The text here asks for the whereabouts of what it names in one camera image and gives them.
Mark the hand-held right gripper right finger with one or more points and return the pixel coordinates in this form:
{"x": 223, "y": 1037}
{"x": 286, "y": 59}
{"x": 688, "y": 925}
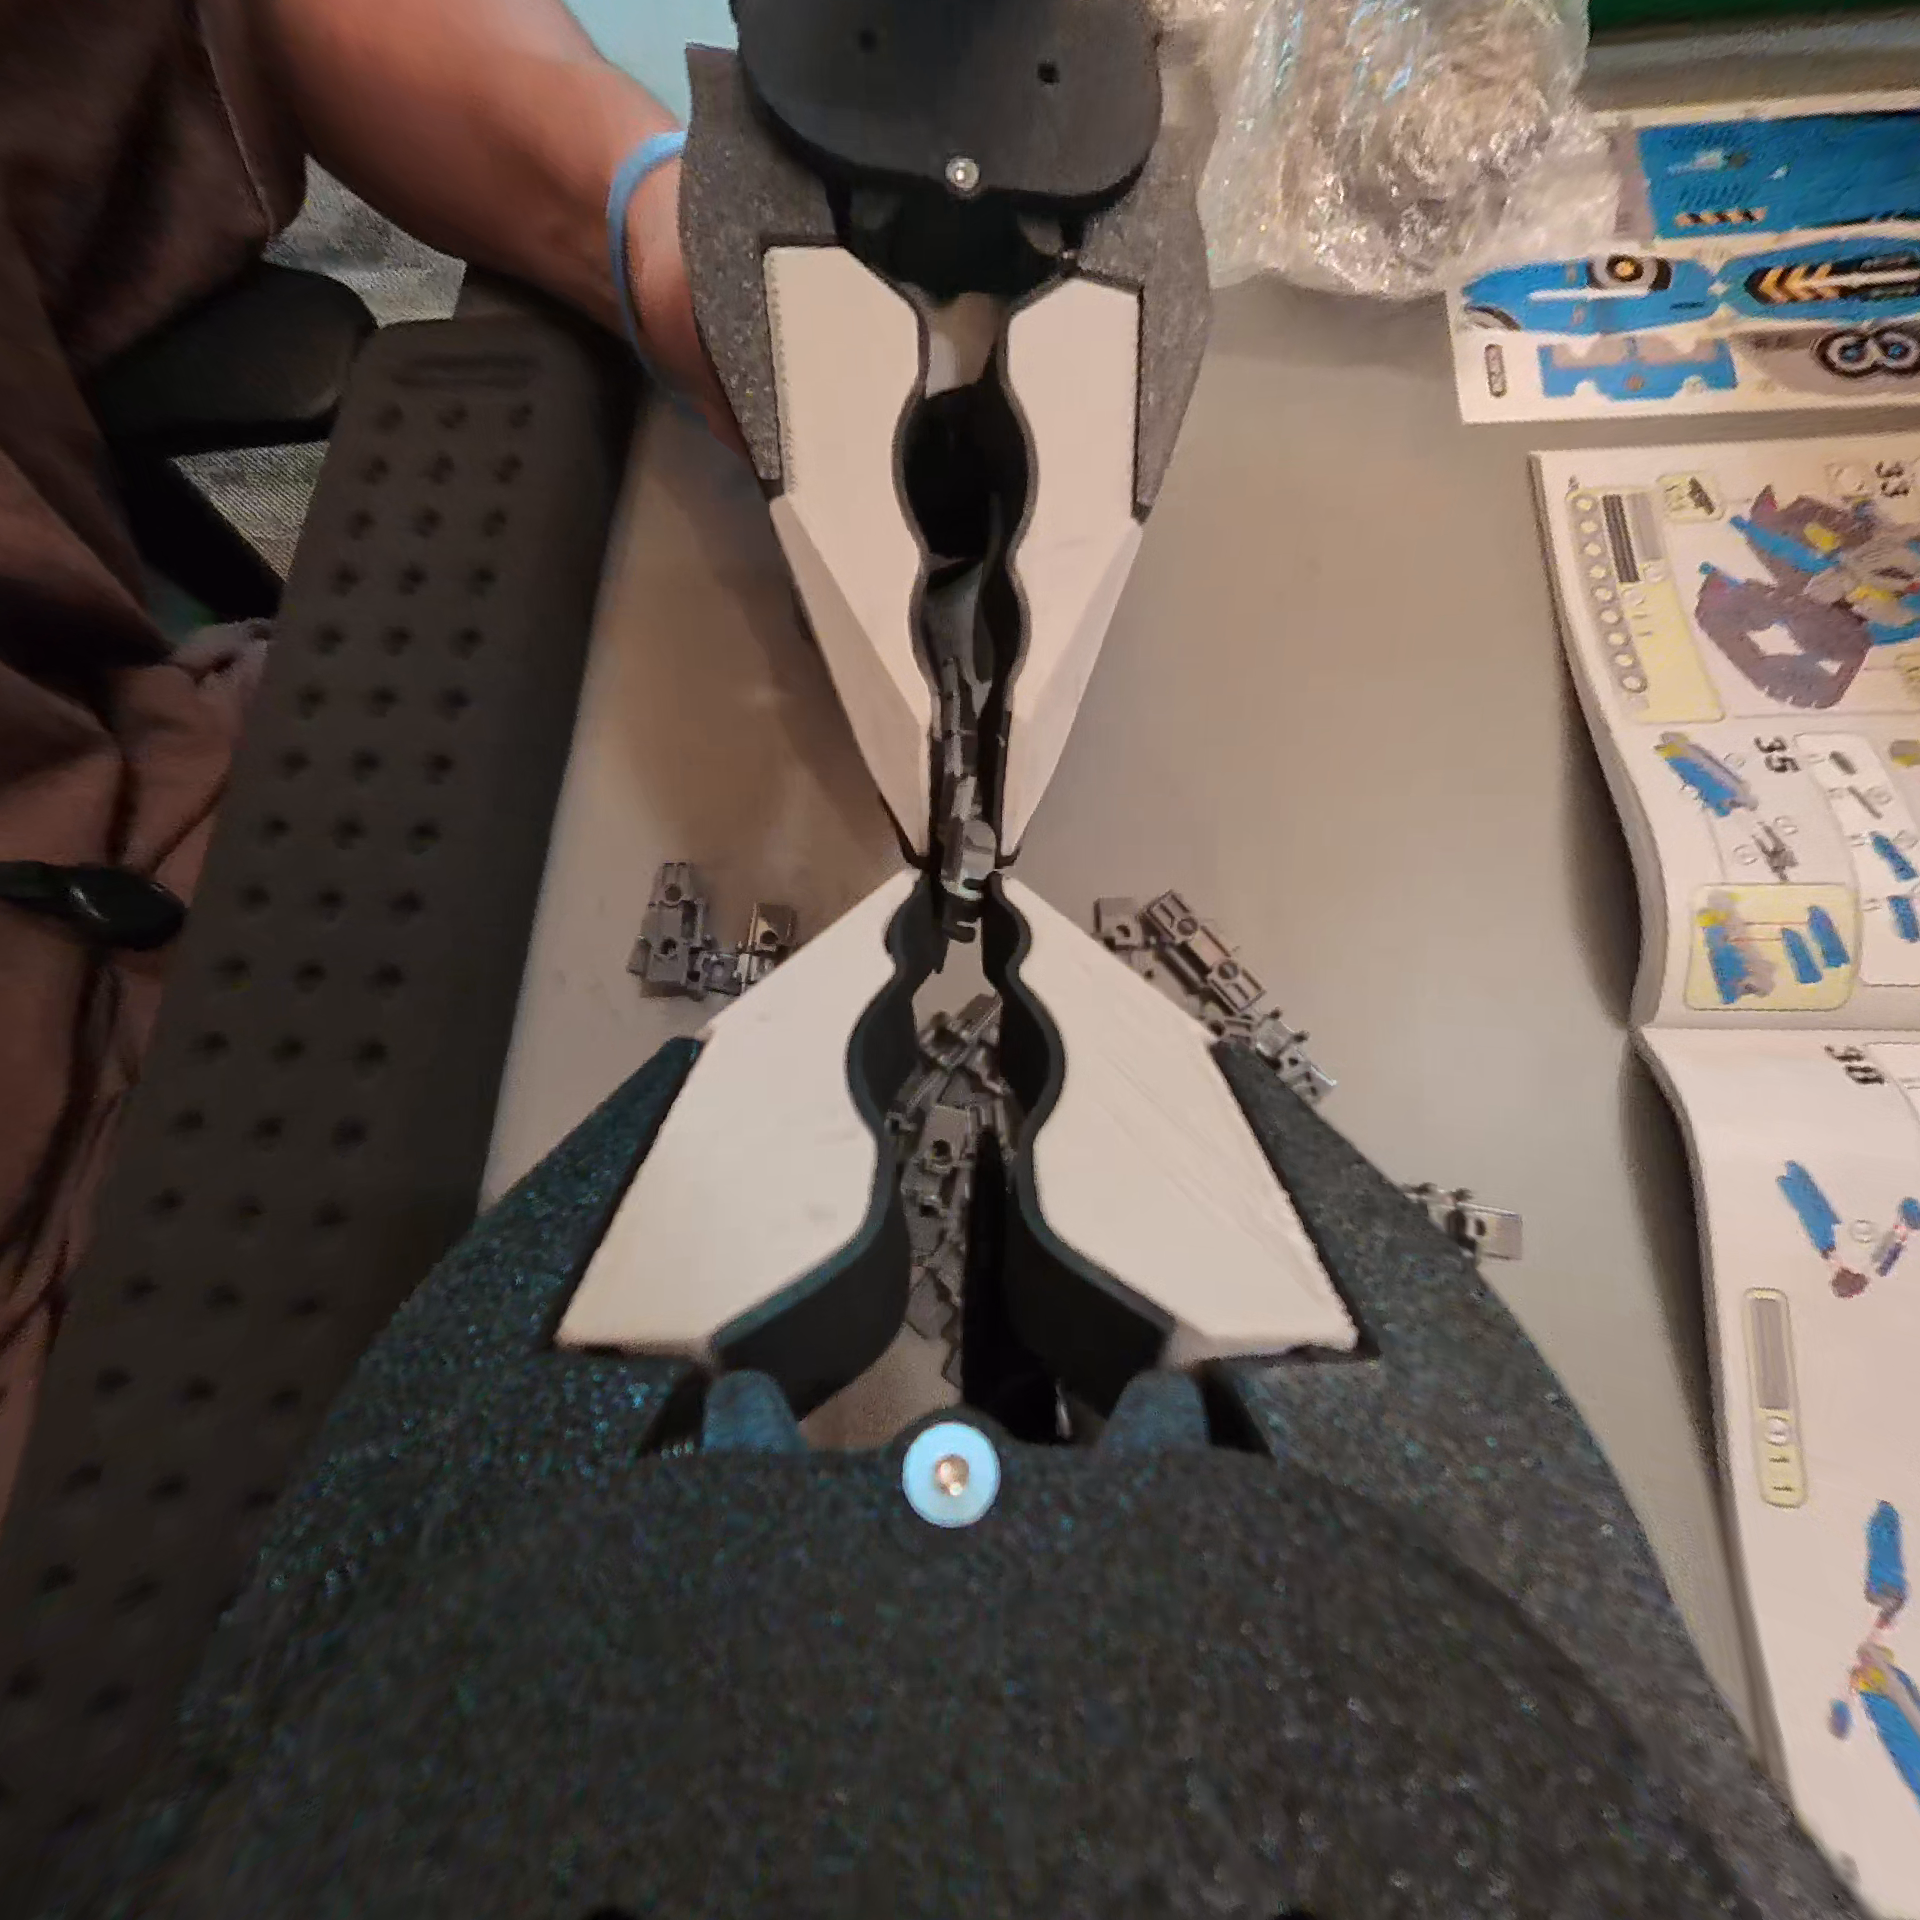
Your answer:
{"x": 1186, "y": 1186}

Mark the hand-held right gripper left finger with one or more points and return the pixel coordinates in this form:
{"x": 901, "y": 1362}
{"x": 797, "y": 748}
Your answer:
{"x": 735, "y": 1186}

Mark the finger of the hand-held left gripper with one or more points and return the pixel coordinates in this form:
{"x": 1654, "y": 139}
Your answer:
{"x": 1088, "y": 449}
{"x": 841, "y": 449}

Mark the pile of grey track links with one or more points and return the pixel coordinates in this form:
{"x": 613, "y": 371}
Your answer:
{"x": 682, "y": 945}

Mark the person's left forearm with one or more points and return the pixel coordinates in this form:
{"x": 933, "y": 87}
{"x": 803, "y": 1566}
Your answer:
{"x": 481, "y": 136}

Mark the grey desk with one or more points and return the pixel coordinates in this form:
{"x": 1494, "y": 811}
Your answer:
{"x": 1321, "y": 676}

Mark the blue wristband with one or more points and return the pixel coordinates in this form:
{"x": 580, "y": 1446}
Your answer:
{"x": 630, "y": 227}

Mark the crumpled clear plastic bag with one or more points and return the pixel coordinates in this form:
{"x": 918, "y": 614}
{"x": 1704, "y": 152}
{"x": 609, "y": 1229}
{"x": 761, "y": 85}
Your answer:
{"x": 1380, "y": 136}

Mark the black perforated chair armrest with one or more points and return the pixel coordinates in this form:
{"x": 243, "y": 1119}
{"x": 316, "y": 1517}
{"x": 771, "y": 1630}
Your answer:
{"x": 345, "y": 901}

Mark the blue sticker sheet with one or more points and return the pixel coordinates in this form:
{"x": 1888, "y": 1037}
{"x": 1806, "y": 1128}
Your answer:
{"x": 1681, "y": 315}

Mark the instruction booklet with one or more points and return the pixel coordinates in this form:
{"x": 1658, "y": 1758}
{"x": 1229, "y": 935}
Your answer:
{"x": 1754, "y": 901}

